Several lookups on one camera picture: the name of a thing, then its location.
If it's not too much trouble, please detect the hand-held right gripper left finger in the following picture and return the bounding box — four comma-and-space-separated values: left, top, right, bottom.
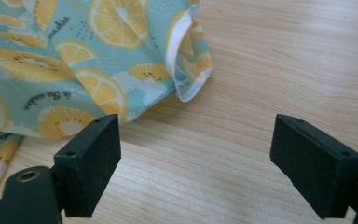
53, 113, 122, 218

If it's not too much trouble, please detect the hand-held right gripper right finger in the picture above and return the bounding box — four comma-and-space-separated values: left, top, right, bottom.
268, 113, 358, 220

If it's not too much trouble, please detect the lemon print teal cloth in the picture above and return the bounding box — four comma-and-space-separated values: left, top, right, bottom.
0, 0, 213, 207

